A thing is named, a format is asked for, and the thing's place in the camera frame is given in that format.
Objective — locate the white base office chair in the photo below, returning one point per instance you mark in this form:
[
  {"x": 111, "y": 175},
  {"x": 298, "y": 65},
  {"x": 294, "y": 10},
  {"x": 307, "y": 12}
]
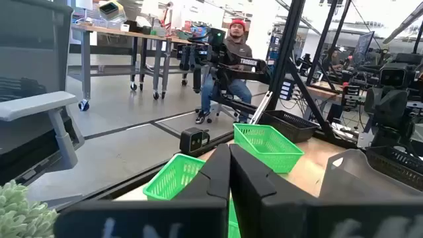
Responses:
[{"x": 224, "y": 110}]

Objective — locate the black plastic slotted basket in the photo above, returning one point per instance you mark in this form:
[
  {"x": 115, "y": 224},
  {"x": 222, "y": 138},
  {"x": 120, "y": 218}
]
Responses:
[
  {"x": 291, "y": 127},
  {"x": 396, "y": 165}
]

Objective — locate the wooden top workbench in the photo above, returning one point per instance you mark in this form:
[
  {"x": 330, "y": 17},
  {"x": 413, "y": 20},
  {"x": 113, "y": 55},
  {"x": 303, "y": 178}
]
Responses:
[
  {"x": 109, "y": 31},
  {"x": 178, "y": 41}
]

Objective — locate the green plastic slotted basket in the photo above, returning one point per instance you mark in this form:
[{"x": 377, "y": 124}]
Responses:
[
  {"x": 172, "y": 178},
  {"x": 264, "y": 145}
]

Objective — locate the small black table camera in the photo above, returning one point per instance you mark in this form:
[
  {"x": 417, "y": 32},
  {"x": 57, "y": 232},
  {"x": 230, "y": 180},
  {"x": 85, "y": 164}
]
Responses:
[{"x": 193, "y": 141}]

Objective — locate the black background robot arm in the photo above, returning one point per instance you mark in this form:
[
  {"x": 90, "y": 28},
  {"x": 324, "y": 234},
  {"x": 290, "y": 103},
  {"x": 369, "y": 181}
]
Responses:
[{"x": 386, "y": 102}]

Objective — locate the seated person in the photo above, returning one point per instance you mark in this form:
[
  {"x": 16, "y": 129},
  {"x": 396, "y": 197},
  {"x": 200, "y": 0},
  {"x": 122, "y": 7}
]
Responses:
[{"x": 236, "y": 46}]

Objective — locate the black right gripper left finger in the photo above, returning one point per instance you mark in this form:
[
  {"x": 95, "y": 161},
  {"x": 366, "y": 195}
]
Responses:
[{"x": 211, "y": 185}]

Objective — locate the background person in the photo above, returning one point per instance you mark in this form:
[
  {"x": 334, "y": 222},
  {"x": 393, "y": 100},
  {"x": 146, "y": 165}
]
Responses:
[{"x": 332, "y": 59}]

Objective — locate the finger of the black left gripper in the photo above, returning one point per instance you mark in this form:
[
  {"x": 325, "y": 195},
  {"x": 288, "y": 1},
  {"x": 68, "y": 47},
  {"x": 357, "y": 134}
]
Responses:
[
  {"x": 194, "y": 57},
  {"x": 184, "y": 57}
]

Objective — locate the grey plastic bin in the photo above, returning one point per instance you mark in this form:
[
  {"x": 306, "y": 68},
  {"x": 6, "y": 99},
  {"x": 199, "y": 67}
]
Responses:
[{"x": 357, "y": 178}]

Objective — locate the black computer monitor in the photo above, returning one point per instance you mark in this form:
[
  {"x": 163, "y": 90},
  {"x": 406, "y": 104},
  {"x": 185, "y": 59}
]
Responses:
[{"x": 363, "y": 48}]

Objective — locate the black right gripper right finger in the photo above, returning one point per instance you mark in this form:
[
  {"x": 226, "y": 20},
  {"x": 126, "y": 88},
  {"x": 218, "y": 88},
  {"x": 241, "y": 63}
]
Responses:
[{"x": 251, "y": 185}]

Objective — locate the grey mesh office chair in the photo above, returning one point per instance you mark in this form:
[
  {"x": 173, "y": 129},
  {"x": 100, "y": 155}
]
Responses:
[{"x": 29, "y": 49}]

